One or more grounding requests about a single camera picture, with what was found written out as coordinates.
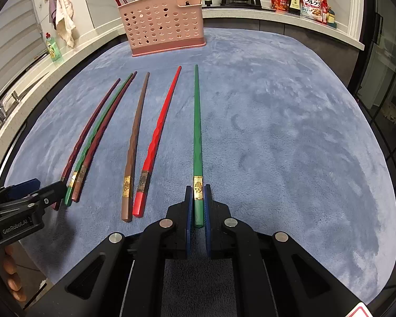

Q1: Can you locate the red edged white card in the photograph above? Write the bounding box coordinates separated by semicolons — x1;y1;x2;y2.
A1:
345;302;375;317

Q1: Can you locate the maroon chopstick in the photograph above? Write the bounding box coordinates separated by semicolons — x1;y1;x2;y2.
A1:
52;78;121;211

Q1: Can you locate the red white cereal bag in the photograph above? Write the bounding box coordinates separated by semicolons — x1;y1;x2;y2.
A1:
300;0;329;24

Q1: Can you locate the green dish soap bottle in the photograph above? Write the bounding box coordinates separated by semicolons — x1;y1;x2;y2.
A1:
45;33;62;62

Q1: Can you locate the person's left hand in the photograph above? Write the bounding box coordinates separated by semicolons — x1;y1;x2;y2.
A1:
2;246;29;301

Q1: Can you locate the green chopstick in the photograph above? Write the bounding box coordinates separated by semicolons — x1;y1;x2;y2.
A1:
63;73;133;207
192;65;205;228

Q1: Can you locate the white hanging towel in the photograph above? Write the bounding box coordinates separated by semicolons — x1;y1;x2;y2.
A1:
55;0;76;48

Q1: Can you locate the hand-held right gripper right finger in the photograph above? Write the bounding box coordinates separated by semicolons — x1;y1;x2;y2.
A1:
205;185;360;317

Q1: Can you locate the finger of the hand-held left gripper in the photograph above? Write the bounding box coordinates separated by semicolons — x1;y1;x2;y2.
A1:
26;180;67;210
7;178;42;199

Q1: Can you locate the blue fleece mat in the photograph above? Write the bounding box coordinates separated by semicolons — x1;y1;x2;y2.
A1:
3;28;396;306

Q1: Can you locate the black gas cooktop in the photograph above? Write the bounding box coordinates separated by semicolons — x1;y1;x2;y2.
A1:
201;0;263;9

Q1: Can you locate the reddish brown chopstick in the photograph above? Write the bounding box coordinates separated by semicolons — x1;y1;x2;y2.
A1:
71;71;138;203

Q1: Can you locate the pink perforated utensil holder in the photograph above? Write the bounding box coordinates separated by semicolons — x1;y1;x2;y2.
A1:
119;0;207;57

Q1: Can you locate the chrome faucet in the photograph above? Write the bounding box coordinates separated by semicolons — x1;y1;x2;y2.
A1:
0;92;20;123

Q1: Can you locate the purple cloth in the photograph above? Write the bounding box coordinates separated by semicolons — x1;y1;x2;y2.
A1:
49;0;59;30

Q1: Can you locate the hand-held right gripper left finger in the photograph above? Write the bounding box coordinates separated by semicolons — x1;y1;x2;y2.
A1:
28;186;194;317

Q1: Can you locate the white window blind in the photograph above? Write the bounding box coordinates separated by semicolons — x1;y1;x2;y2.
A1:
0;0;44;90

